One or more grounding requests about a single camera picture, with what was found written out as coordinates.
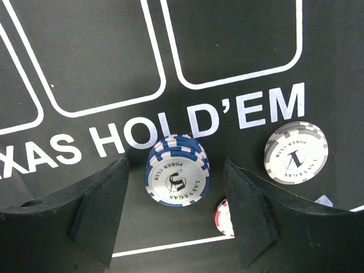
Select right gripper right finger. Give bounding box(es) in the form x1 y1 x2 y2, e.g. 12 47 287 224
224 160 363 272

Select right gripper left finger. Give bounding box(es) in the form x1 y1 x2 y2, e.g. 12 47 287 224
1 158 129 272

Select red white chip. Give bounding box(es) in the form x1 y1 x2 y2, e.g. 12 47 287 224
214 198 234 237

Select grey chips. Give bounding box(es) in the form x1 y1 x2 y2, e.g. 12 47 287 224
264 121 329 185

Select blue chip stack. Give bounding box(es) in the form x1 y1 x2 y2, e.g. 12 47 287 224
144 134 210 207

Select black poker table mat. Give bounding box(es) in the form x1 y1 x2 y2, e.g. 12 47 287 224
1 1 363 272

